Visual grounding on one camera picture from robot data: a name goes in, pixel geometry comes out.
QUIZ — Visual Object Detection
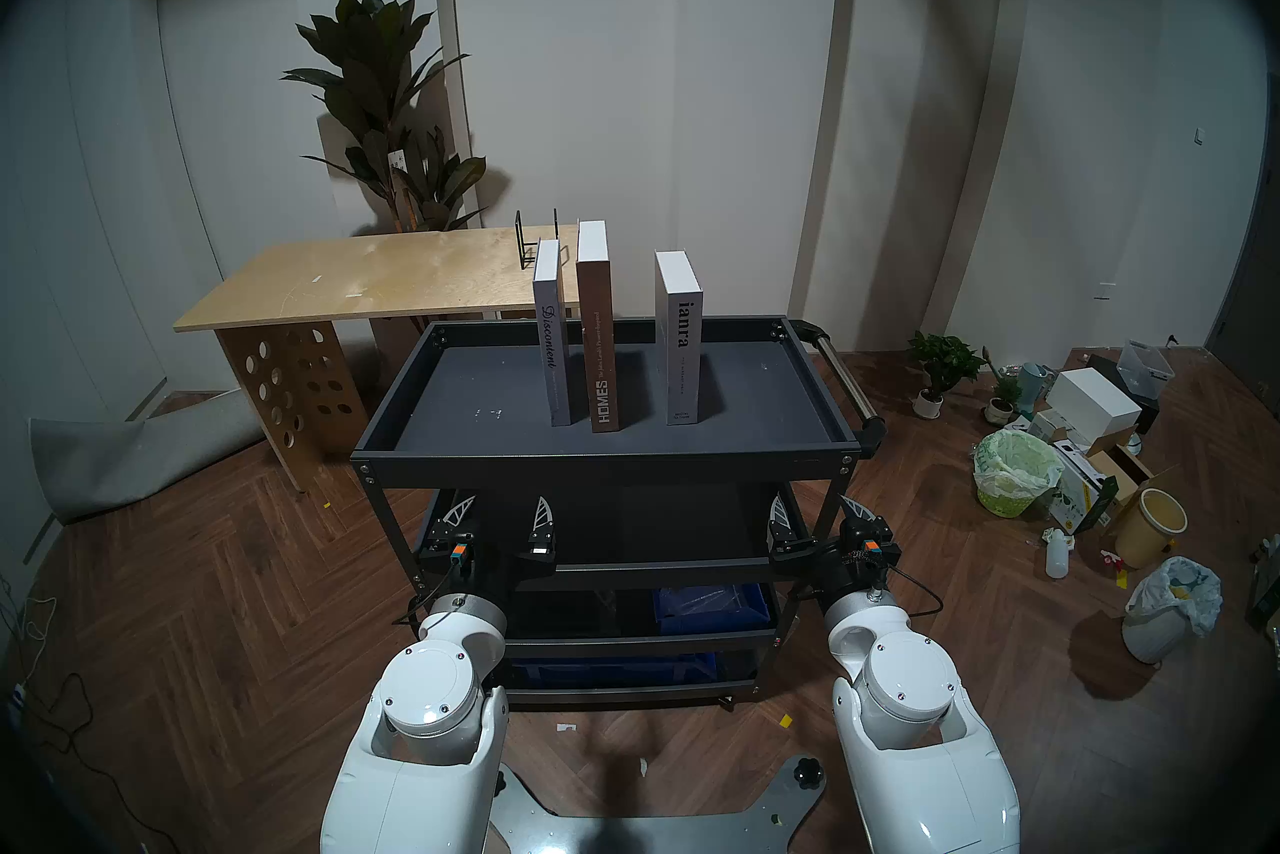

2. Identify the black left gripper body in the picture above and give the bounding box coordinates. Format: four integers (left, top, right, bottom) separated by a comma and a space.
415, 540, 561, 603

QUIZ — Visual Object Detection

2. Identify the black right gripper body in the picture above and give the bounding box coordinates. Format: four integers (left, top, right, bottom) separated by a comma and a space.
768, 537, 901, 603

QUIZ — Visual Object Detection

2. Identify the tall brown HOMES book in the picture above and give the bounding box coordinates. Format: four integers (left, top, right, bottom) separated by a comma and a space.
575, 220, 621, 434

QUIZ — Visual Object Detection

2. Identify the white ianra book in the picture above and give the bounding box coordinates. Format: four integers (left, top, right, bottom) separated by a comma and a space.
654, 250, 704, 426

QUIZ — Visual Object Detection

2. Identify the small blue plastic bin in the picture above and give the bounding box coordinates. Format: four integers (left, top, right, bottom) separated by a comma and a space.
652, 584, 773, 635

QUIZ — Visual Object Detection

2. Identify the black metal utility cart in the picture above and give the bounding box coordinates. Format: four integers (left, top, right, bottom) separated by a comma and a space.
350, 317, 888, 713

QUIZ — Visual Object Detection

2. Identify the bin with green bag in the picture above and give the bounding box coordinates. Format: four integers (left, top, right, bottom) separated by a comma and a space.
973, 429, 1064, 519

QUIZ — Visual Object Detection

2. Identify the wide blue plastic bin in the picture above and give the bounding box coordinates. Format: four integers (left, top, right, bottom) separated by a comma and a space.
510, 654, 721, 689

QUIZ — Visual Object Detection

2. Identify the bushy green potted plant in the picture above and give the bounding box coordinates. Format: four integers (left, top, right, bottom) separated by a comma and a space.
907, 330, 986, 420

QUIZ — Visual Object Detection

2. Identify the small sparse potted plant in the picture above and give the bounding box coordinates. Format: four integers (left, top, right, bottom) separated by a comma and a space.
983, 349, 1023, 425

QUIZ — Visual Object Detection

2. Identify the grey Discontent book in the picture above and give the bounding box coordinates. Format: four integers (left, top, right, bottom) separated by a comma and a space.
532, 239, 573, 428

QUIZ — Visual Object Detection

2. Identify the green and white carton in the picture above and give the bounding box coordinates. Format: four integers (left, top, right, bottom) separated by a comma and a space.
1040, 442, 1119, 535

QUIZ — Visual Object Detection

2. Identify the open brown cardboard box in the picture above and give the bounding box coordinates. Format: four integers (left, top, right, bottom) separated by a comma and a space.
1085, 437, 1156, 503

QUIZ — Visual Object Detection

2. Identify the white cardboard box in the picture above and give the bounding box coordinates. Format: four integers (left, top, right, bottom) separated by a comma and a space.
1047, 368, 1142, 445

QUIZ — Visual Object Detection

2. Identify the light plywood table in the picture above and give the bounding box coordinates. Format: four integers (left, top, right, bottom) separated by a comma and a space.
173, 224, 581, 493

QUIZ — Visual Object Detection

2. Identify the tan paper bucket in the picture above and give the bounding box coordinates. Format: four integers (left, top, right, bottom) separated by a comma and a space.
1113, 488, 1189, 570

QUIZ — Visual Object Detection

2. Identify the black case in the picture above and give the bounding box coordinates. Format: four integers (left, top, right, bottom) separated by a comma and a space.
1088, 354, 1161, 433

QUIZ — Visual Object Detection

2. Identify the bin with white bag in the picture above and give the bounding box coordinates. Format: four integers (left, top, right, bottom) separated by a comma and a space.
1121, 556, 1224, 665

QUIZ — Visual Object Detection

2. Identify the clear plastic container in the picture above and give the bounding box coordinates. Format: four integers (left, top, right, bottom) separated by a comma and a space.
1117, 341, 1176, 395

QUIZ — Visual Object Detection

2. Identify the grey rolled floor mat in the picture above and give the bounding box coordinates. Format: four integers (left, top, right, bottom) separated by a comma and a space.
28, 389, 266, 523

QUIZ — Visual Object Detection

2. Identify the tall dark-leaved potted plant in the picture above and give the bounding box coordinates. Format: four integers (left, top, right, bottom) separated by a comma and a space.
280, 0, 488, 235

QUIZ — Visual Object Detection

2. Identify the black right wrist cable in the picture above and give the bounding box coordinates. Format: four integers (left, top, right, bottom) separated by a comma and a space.
888, 565, 945, 618

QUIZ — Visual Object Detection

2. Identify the silver cart push handle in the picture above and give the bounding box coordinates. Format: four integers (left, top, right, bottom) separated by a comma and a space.
800, 322, 888, 455

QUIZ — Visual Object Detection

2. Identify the black wire bookend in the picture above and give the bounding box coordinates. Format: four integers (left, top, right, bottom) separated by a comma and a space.
514, 209, 561, 271

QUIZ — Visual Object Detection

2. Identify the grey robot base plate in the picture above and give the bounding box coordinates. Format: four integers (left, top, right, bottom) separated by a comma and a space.
488, 757, 827, 854

